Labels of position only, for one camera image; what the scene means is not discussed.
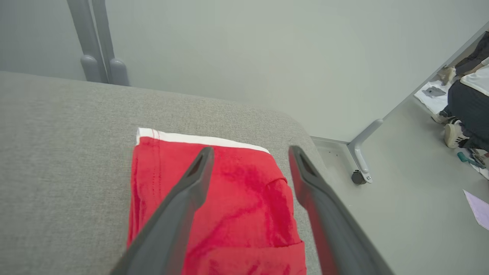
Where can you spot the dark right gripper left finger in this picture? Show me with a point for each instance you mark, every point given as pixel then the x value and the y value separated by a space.
pixel 168 229

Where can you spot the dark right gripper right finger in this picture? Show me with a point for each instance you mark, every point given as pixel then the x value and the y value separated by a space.
pixel 332 229

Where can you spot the red shorts white stripe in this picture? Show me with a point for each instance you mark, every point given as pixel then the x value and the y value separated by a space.
pixel 244 198

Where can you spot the black caster wheel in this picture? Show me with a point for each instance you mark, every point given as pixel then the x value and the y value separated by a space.
pixel 358 177

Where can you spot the grey partition foot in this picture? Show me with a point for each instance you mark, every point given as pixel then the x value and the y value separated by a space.
pixel 361 149

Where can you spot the pale purple paper sheet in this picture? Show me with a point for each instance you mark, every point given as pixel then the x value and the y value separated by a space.
pixel 480 208

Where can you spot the white sneaker black stripes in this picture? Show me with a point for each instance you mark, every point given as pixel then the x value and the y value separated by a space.
pixel 454 134
pixel 441 117

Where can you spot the white cloth on floor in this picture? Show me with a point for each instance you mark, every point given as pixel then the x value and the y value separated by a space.
pixel 431 101

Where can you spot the small grey flat piece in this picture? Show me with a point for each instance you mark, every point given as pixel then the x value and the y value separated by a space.
pixel 434 91

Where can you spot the seated person dark trousers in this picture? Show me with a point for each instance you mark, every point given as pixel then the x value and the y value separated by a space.
pixel 470 107

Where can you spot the small beige floor object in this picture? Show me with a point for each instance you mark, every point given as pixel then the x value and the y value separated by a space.
pixel 447 74

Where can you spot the grey partition post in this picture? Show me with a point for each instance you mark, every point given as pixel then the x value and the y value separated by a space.
pixel 86 38
pixel 110 46

